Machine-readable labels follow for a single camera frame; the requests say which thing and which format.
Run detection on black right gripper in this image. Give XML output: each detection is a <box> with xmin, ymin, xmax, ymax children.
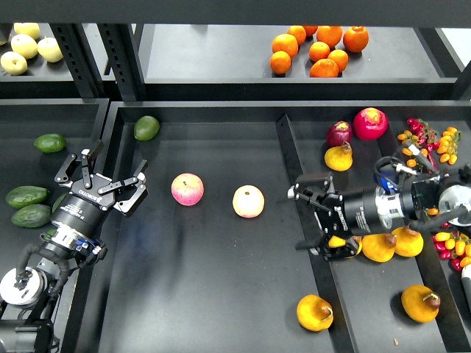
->
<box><xmin>287</xmin><ymin>172</ymin><xmax>385</xmax><ymax>261</ymax></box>

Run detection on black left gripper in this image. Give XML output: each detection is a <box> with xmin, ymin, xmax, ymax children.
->
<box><xmin>51</xmin><ymin>140</ymin><xmax>148</xmax><ymax>238</ymax></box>

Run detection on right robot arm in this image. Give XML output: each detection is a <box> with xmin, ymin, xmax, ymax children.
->
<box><xmin>283</xmin><ymin>146</ymin><xmax>470</xmax><ymax>261</ymax></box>

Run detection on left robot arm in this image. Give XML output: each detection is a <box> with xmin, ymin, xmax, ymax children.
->
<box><xmin>1</xmin><ymin>140</ymin><xmax>148</xmax><ymax>352</ymax></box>

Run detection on yellow pear under gripper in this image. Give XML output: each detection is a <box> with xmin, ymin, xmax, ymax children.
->
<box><xmin>328</xmin><ymin>236</ymin><xmax>362</xmax><ymax>256</ymax></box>

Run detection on dark avocado upright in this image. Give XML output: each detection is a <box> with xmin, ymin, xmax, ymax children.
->
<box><xmin>52</xmin><ymin>193</ymin><xmax>68</xmax><ymax>213</ymax></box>

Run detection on green avocado upper left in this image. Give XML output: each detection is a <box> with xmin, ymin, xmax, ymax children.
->
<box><xmin>34</xmin><ymin>134</ymin><xmax>67</xmax><ymax>154</ymax></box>

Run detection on dark avocado left middle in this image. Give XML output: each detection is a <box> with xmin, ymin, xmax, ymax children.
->
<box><xmin>11</xmin><ymin>204</ymin><xmax>52</xmax><ymax>228</ymax></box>

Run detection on light green round avocado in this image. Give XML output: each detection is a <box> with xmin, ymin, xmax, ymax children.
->
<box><xmin>133</xmin><ymin>115</ymin><xmax>160</xmax><ymax>141</ymax></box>

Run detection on dark avocado left top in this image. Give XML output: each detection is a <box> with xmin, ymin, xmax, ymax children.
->
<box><xmin>5</xmin><ymin>185</ymin><xmax>49</xmax><ymax>209</ymax></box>

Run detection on yellow pear brown top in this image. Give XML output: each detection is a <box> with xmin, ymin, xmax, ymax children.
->
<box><xmin>392</xmin><ymin>227</ymin><xmax>424</xmax><ymax>257</ymax></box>

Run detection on pale pink apple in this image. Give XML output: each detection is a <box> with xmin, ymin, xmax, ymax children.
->
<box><xmin>233</xmin><ymin>185</ymin><xmax>265</xmax><ymax>218</ymax></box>

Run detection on pink red apple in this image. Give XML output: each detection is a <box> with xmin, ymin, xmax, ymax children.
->
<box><xmin>171</xmin><ymin>173</ymin><xmax>205</xmax><ymax>207</ymax></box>

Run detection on dark red apple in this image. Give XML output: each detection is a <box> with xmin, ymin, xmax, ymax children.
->
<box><xmin>326</xmin><ymin>121</ymin><xmax>353</xmax><ymax>148</ymax></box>

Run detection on bright red apple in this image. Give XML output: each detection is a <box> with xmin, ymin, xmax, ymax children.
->
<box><xmin>353</xmin><ymin>107</ymin><xmax>389</xmax><ymax>140</ymax></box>

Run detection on black tray divider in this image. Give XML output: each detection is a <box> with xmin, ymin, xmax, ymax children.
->
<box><xmin>276</xmin><ymin>115</ymin><xmax>358</xmax><ymax>352</ymax></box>

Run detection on red chili pepper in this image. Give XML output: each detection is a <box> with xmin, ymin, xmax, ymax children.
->
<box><xmin>427</xmin><ymin>154</ymin><xmax>438</xmax><ymax>171</ymax></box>

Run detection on black centre tray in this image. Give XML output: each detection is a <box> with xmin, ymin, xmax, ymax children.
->
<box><xmin>76</xmin><ymin>101</ymin><xmax>470</xmax><ymax>352</ymax></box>

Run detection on lower cherry tomato bunch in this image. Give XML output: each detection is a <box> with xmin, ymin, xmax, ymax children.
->
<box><xmin>428</xmin><ymin>213</ymin><xmax>470</xmax><ymax>274</ymax></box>

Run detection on cherry tomato bunch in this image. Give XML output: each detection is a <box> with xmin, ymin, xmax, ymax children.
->
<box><xmin>397</xmin><ymin>118</ymin><xmax>461</xmax><ymax>171</ymax></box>
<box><xmin>428</xmin><ymin>213</ymin><xmax>470</xmax><ymax>274</ymax></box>

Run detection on upper cherry tomato bunch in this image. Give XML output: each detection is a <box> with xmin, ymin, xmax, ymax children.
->
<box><xmin>397</xmin><ymin>118</ymin><xmax>461</xmax><ymax>171</ymax></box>

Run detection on black upper shelf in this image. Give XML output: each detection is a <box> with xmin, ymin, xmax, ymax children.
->
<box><xmin>1</xmin><ymin>24</ymin><xmax>470</xmax><ymax>101</ymax></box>

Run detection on orange front centre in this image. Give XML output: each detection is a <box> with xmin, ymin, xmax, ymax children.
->
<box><xmin>309</xmin><ymin>59</ymin><xmax>339</xmax><ymax>78</ymax></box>

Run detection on pale yellow apple right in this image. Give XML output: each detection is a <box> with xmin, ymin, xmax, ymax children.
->
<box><xmin>38</xmin><ymin>37</ymin><xmax>63</xmax><ymax>63</ymax></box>

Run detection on pale yellow apple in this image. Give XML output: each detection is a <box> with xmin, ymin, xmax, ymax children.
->
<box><xmin>38</xmin><ymin>37</ymin><xmax>63</xmax><ymax>63</ymax></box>
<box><xmin>10</xmin><ymin>34</ymin><xmax>38</xmax><ymax>60</ymax></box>
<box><xmin>13</xmin><ymin>22</ymin><xmax>40</xmax><ymax>40</ymax></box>
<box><xmin>1</xmin><ymin>51</ymin><xmax>28</xmax><ymax>76</ymax></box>

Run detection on pale yellow apple front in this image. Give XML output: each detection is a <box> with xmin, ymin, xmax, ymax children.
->
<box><xmin>1</xmin><ymin>51</ymin><xmax>28</xmax><ymax>76</ymax></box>

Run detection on orange right of middle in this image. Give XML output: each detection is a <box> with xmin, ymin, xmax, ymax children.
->
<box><xmin>327</xmin><ymin>49</ymin><xmax>349</xmax><ymax>73</ymax></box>

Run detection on orange far left bottom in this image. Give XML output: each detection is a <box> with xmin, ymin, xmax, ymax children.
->
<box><xmin>269</xmin><ymin>51</ymin><xmax>291</xmax><ymax>75</ymax></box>

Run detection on pale yellow apple middle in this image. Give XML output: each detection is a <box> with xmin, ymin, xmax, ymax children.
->
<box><xmin>10</xmin><ymin>34</ymin><xmax>38</xmax><ymax>60</ymax></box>

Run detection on pale yellow apple top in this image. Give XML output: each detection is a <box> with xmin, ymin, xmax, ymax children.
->
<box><xmin>13</xmin><ymin>22</ymin><xmax>40</xmax><ymax>40</ymax></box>

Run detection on orange left upper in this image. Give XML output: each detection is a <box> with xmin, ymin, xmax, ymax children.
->
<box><xmin>272</xmin><ymin>33</ymin><xmax>299</xmax><ymax>58</ymax></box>

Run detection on orange top centre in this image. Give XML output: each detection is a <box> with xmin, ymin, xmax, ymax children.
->
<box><xmin>316</xmin><ymin>26</ymin><xmax>343</xmax><ymax>48</ymax></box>

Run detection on black perforated shelf post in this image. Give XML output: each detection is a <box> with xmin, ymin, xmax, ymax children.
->
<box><xmin>98</xmin><ymin>24</ymin><xmax>147</xmax><ymax>101</ymax></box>

